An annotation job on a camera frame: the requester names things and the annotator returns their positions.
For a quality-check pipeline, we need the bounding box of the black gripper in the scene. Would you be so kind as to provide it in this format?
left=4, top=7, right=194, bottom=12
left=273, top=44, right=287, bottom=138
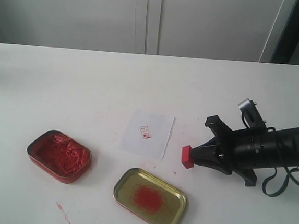
left=191, top=115, right=268, bottom=187

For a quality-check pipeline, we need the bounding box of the red stamp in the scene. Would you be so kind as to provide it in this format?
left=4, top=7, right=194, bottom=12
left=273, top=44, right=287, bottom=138
left=181, top=145, right=194, bottom=169

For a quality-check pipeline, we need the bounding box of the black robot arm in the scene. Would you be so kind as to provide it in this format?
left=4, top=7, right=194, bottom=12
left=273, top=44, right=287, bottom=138
left=181, top=116, right=299, bottom=187

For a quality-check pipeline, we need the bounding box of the red ink tin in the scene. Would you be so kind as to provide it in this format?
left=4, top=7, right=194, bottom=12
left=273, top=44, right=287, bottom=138
left=27, top=129, right=92, bottom=184

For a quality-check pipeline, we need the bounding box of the white paper sheet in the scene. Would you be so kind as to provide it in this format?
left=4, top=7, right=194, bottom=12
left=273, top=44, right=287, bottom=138
left=119, top=109, right=175, bottom=160

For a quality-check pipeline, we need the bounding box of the gold tin lid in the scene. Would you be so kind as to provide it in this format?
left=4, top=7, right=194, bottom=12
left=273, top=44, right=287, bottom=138
left=113, top=168, right=187, bottom=224

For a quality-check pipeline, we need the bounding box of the white cabinet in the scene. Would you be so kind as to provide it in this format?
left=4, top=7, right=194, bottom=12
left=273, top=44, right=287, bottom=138
left=0, top=0, right=295, bottom=63

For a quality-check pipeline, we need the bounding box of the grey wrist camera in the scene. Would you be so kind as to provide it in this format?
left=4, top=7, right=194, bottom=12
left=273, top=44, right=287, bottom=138
left=238, top=98, right=267, bottom=131

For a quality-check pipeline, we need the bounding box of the black cable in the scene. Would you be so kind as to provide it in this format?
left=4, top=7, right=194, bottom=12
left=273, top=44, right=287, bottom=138
left=232, top=109, right=299, bottom=201

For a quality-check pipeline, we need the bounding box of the dark vertical post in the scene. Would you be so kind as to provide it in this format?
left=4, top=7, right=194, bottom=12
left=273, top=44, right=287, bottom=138
left=270, top=0, right=299, bottom=64

